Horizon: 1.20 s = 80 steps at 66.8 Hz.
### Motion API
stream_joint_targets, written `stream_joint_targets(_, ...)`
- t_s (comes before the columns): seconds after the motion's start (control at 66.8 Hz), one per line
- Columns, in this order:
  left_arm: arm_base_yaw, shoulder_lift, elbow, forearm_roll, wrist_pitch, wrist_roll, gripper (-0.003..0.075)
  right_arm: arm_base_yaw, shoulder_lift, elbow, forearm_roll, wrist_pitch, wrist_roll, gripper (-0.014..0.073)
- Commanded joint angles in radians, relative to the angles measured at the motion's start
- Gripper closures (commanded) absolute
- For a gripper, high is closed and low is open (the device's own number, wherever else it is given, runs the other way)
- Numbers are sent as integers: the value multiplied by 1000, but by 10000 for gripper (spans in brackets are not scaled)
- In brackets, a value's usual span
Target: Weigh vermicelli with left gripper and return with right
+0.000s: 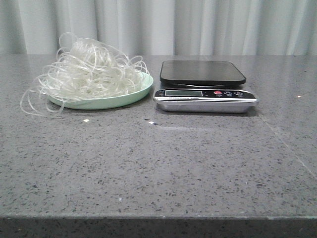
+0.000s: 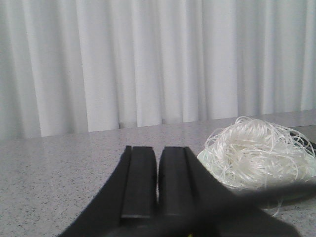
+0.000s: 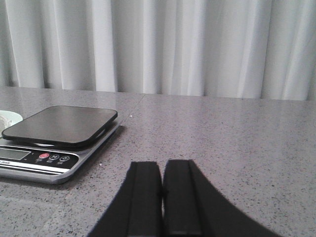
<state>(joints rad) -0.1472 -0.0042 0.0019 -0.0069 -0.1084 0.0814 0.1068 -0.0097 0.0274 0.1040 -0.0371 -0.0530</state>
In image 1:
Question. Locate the white pleated curtain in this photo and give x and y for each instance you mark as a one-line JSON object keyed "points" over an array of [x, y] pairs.
{"points": [[163, 27]]}

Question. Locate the white translucent vermicelli bundle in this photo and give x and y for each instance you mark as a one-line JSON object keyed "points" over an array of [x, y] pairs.
{"points": [[79, 64]]}

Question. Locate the light green round plate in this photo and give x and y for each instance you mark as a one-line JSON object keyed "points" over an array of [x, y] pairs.
{"points": [[107, 93]]}

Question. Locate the black silver kitchen scale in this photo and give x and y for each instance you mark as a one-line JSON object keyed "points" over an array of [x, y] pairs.
{"points": [[204, 86]]}

